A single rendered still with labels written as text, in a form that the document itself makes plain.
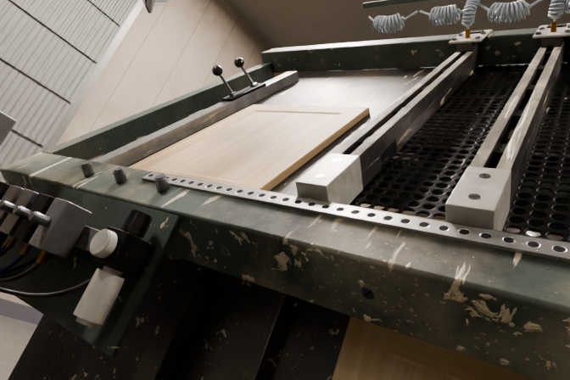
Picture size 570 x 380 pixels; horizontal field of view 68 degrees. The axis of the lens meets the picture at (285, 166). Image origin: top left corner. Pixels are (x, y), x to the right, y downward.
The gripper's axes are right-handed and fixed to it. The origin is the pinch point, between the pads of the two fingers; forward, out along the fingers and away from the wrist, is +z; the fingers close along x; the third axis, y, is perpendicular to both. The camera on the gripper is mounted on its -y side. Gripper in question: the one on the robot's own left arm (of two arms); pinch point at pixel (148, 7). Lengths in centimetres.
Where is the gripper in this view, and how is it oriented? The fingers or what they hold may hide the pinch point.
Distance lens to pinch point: 131.5
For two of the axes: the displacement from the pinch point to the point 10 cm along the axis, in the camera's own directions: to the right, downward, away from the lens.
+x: -7.0, -0.1, 7.2
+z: -0.2, 10.0, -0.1
